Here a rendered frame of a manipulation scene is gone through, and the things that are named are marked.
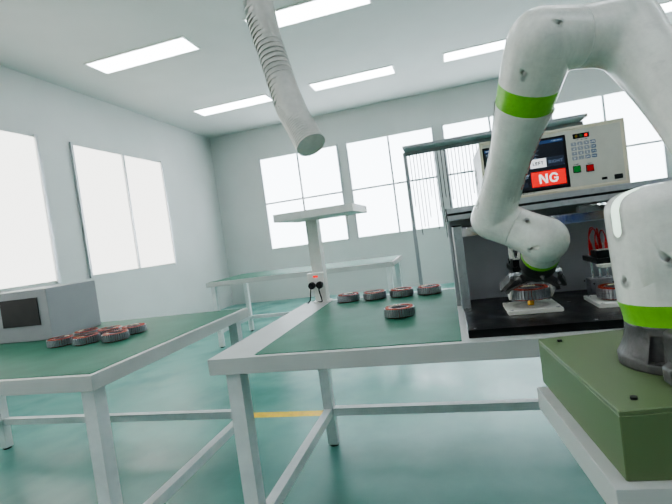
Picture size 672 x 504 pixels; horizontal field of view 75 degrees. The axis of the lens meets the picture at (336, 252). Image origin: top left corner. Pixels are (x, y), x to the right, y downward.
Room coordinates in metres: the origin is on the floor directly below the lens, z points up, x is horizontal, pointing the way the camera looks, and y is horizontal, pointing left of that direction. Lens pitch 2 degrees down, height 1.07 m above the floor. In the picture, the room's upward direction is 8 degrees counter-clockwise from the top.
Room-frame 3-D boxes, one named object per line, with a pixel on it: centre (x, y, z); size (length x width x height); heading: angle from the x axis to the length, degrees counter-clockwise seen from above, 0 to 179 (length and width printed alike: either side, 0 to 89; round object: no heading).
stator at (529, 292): (1.34, -0.58, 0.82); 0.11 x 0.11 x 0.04
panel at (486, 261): (1.56, -0.76, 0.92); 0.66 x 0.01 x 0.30; 75
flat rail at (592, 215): (1.41, -0.72, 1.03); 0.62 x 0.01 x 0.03; 75
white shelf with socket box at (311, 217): (2.10, 0.04, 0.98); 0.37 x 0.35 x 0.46; 75
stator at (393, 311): (1.60, -0.20, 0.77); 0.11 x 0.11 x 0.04
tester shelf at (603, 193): (1.62, -0.77, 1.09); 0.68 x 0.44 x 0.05; 75
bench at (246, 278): (5.05, 0.36, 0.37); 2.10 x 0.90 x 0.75; 75
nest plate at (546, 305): (1.34, -0.58, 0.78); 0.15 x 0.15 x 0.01; 75
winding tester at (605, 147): (1.62, -0.79, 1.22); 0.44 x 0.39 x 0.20; 75
